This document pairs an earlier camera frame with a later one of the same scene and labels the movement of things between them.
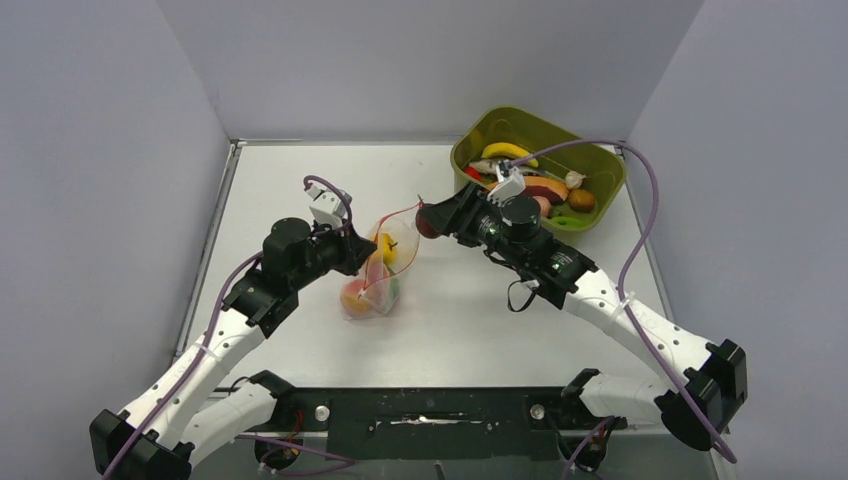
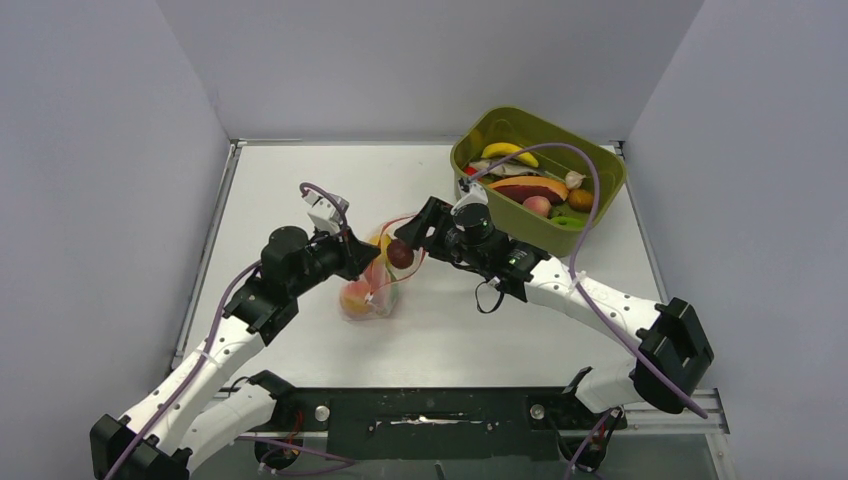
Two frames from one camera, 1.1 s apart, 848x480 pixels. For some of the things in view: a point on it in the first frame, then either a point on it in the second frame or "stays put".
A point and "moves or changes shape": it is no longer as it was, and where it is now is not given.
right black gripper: x=458 y=215 to x=436 y=215
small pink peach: x=545 y=206 stays put
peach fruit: x=356 y=299 stays put
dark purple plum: x=426 y=225 moves or changes shape
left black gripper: x=355 y=250 stays put
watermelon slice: x=383 y=284 stays put
